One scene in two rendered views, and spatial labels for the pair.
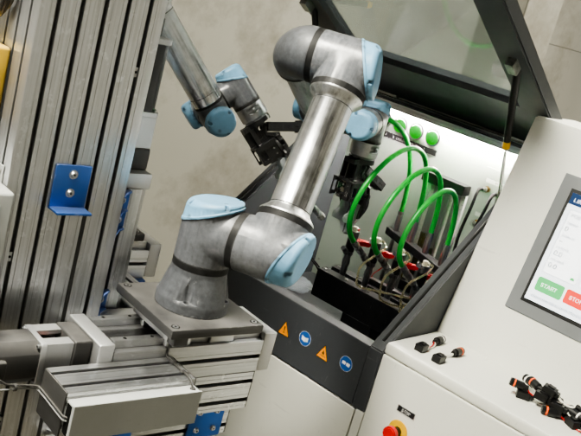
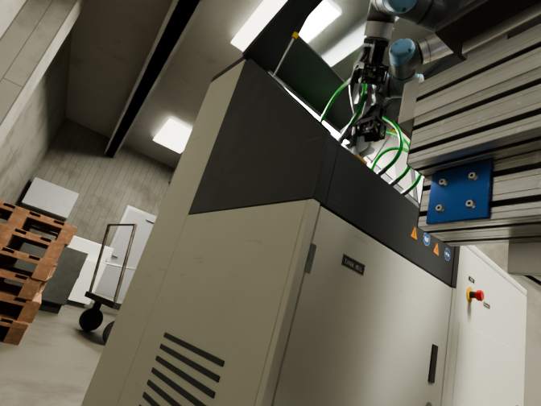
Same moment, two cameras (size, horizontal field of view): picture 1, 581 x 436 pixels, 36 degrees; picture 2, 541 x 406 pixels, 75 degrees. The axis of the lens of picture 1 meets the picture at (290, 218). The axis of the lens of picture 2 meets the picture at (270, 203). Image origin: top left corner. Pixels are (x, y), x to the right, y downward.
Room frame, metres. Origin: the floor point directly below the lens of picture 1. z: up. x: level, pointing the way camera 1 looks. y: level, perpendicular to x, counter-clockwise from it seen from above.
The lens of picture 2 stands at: (2.28, 0.94, 0.52)
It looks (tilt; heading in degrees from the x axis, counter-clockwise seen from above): 19 degrees up; 285
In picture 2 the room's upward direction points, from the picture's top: 16 degrees clockwise
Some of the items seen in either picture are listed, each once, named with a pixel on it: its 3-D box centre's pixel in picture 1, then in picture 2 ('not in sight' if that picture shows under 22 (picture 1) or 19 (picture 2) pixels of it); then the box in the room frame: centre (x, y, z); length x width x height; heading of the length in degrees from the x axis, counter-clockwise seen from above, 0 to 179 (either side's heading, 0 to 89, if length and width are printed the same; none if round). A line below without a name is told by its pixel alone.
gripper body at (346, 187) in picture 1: (354, 178); (370, 123); (2.31, -0.13, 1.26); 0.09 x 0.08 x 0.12; 141
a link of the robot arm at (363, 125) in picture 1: (357, 122); (405, 83); (2.22, -0.10, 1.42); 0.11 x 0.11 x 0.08; 76
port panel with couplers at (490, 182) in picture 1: (487, 226); not in sight; (2.42, -0.53, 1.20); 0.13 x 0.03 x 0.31; 51
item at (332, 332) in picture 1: (275, 318); (397, 225); (2.18, -0.03, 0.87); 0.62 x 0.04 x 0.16; 51
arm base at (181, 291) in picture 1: (196, 281); not in sight; (1.70, 0.15, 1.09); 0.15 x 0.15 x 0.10
